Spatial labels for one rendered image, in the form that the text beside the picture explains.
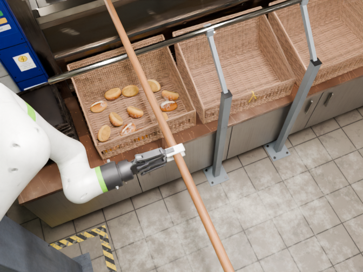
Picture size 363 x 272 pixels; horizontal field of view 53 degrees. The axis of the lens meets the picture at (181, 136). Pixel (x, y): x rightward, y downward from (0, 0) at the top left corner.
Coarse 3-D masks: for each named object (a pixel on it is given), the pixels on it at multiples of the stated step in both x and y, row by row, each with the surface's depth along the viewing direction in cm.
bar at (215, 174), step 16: (288, 0) 167; (304, 0) 167; (240, 16) 162; (256, 16) 164; (304, 16) 172; (192, 32) 159; (208, 32) 160; (144, 48) 155; (160, 48) 157; (96, 64) 152; (320, 64) 177; (48, 80) 148; (224, 80) 168; (304, 80) 190; (224, 96) 169; (304, 96) 199; (224, 112) 179; (288, 112) 219; (224, 128) 194; (288, 128) 230; (224, 144) 211; (272, 144) 262; (208, 176) 251; (224, 176) 251
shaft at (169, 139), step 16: (112, 16) 161; (128, 48) 151; (144, 80) 143; (160, 112) 136; (160, 128) 134; (176, 144) 130; (176, 160) 127; (192, 192) 121; (208, 224) 116; (224, 256) 111
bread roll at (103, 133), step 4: (100, 128) 198; (104, 128) 197; (108, 128) 199; (100, 132) 196; (104, 132) 197; (108, 132) 199; (100, 136) 196; (104, 136) 197; (108, 136) 199; (100, 140) 196; (104, 140) 197
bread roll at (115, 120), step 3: (111, 114) 202; (114, 114) 202; (117, 114) 205; (111, 117) 201; (114, 117) 200; (117, 117) 202; (120, 117) 205; (111, 120) 201; (114, 120) 200; (117, 120) 200; (120, 120) 201; (111, 123) 202; (114, 123) 201; (117, 123) 200; (120, 123) 201; (117, 126) 202
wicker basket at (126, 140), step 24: (120, 48) 198; (168, 48) 200; (96, 72) 203; (120, 72) 209; (144, 72) 215; (168, 72) 221; (120, 96) 215; (144, 96) 214; (96, 120) 207; (144, 120) 206; (168, 120) 189; (192, 120) 204; (96, 144) 183; (120, 144) 190; (144, 144) 199
